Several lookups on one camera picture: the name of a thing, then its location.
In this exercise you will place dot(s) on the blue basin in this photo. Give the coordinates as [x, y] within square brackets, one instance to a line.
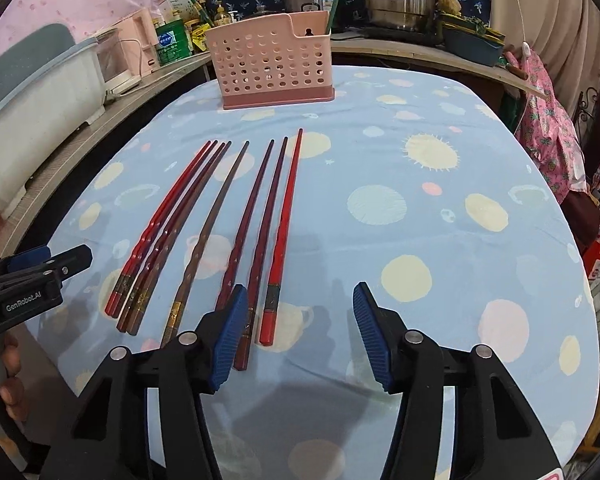
[472, 50]

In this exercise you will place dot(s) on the green tin can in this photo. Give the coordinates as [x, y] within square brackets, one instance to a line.
[172, 40]

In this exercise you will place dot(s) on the grey counter board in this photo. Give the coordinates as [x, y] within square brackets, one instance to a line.
[430, 56]

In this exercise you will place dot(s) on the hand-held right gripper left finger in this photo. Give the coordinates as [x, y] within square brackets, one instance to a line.
[227, 340]

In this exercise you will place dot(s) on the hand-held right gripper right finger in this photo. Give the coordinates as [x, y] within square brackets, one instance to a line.
[372, 340]

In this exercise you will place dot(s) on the pink dotted cloth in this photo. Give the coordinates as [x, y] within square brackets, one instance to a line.
[80, 0]

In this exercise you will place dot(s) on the wood grain side table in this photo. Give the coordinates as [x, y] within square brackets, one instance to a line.
[130, 97]

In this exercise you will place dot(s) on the pink pineapple print cloth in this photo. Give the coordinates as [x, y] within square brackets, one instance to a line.
[540, 110]

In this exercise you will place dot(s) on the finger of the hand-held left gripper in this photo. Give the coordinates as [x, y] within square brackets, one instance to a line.
[27, 257]
[72, 260]

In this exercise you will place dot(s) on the brown loofah sponge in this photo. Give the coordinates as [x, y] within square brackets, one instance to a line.
[450, 2]

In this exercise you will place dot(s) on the black induction cooker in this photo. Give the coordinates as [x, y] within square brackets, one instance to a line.
[400, 36]

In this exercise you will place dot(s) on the beige curtain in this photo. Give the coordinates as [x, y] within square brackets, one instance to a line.
[545, 0]

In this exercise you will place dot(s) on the dark red chopstick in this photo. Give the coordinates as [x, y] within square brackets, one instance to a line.
[267, 230]
[250, 210]

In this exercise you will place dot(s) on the blue printed tablecloth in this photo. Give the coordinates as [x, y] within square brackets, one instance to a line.
[430, 210]

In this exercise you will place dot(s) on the white carton box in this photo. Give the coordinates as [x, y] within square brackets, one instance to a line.
[175, 7]

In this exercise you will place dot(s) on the yellow packet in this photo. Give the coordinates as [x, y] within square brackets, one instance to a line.
[200, 36]

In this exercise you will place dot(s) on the white bin with grey-blue lid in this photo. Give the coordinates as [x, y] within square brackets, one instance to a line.
[30, 125]

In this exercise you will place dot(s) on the dark sauce bottle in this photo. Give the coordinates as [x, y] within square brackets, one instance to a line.
[200, 7]

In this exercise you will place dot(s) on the pink electric kettle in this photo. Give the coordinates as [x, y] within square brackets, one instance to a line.
[142, 40]

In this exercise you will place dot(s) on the bright red chopstick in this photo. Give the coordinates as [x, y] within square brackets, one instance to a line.
[285, 240]
[162, 225]

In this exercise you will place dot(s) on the person's left hand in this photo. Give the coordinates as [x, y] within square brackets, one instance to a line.
[9, 375]

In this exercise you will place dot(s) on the white kitchen appliance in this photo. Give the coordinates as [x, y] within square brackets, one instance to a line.
[115, 62]

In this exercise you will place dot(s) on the amber oil bottle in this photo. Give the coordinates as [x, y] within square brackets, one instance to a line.
[223, 14]

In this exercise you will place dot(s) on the pink perforated utensil basket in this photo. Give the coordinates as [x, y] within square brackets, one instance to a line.
[275, 60]

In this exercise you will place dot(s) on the yellow bowl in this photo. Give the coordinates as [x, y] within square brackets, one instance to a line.
[472, 25]

